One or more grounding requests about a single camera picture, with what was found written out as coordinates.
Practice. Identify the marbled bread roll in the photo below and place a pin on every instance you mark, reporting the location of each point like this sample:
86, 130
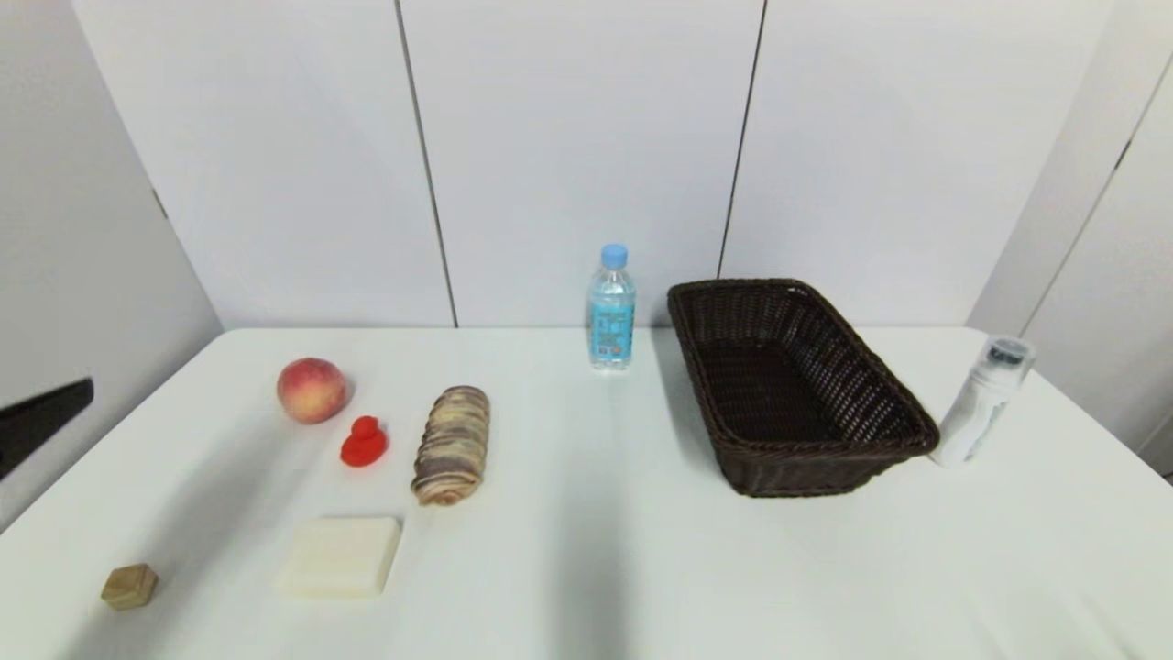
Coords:
452, 445

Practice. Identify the small wooden cube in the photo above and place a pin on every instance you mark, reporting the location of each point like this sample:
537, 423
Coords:
129, 588

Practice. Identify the red rubber duck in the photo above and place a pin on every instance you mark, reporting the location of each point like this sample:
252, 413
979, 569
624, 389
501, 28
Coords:
364, 447

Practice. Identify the clear water bottle blue label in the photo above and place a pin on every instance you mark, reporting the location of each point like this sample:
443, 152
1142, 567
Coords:
611, 321

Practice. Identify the dark brown wicker basket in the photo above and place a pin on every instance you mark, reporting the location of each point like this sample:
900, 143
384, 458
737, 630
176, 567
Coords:
779, 458

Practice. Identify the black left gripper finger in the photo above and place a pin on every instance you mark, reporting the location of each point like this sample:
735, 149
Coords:
37, 423

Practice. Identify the peach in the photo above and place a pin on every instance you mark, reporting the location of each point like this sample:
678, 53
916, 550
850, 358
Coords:
312, 391

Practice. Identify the cream rectangular block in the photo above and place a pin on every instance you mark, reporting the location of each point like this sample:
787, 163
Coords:
339, 556

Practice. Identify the white plastic lotion bottle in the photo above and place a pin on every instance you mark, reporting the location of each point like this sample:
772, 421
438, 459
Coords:
978, 408

